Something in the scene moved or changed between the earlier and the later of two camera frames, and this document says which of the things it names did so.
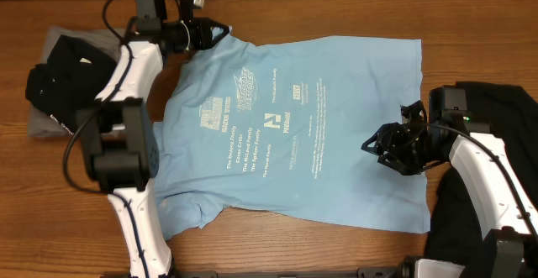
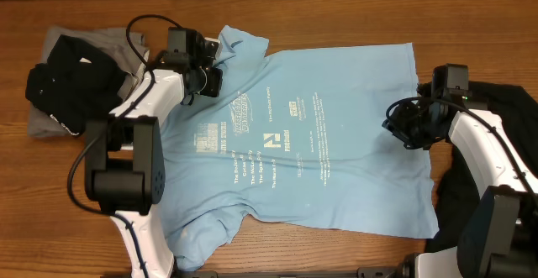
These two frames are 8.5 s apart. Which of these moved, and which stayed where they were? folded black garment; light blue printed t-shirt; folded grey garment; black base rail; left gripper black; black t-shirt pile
Moved: left gripper black; light blue printed t-shirt
Stayed: black base rail; folded grey garment; black t-shirt pile; folded black garment
